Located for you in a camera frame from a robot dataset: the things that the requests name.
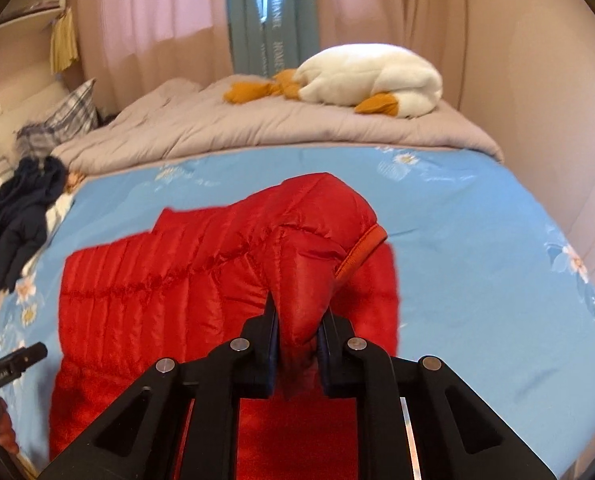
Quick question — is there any grey quilt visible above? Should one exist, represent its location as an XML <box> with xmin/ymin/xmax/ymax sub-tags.
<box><xmin>51</xmin><ymin>76</ymin><xmax>503</xmax><ymax>176</ymax></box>

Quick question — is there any blue floral bed sheet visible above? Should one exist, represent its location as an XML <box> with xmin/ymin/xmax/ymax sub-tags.
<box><xmin>0</xmin><ymin>146</ymin><xmax>595</xmax><ymax>474</ymax></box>

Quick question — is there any red down jacket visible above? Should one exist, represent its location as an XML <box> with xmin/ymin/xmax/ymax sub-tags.
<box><xmin>49</xmin><ymin>174</ymin><xmax>399</xmax><ymax>479</ymax></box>

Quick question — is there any plaid pillow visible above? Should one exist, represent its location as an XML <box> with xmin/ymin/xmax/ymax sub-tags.
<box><xmin>16</xmin><ymin>79</ymin><xmax>98</xmax><ymax>159</ymax></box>

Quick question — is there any pink curtain right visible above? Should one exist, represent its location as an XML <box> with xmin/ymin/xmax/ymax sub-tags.
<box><xmin>316</xmin><ymin>0</ymin><xmax>468</xmax><ymax>107</ymax></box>

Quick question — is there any yellow hanging tassel cloth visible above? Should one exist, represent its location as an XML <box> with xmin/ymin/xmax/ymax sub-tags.
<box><xmin>49</xmin><ymin>8</ymin><xmax>80</xmax><ymax>75</ymax></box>

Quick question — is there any pink curtain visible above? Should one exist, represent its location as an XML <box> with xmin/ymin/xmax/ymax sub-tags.
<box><xmin>316</xmin><ymin>0</ymin><xmax>468</xmax><ymax>107</ymax></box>
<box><xmin>69</xmin><ymin>0</ymin><xmax>234</xmax><ymax>113</ymax></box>

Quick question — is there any dark navy clothes pile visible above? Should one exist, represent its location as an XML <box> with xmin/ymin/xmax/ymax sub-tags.
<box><xmin>0</xmin><ymin>156</ymin><xmax>68</xmax><ymax>292</ymax></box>

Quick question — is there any white goose plush toy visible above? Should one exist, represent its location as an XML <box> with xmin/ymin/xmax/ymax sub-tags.
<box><xmin>224</xmin><ymin>44</ymin><xmax>444</xmax><ymax>118</ymax></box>

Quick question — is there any left hand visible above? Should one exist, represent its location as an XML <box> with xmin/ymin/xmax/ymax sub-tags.
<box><xmin>0</xmin><ymin>398</ymin><xmax>20</xmax><ymax>455</ymax></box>

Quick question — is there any pink curtain left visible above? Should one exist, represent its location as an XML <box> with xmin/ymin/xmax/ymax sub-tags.
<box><xmin>69</xmin><ymin>0</ymin><xmax>234</xmax><ymax>113</ymax></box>

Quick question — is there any teal curtain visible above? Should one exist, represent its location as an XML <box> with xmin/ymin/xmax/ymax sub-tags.
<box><xmin>227</xmin><ymin>0</ymin><xmax>319</xmax><ymax>77</ymax></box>

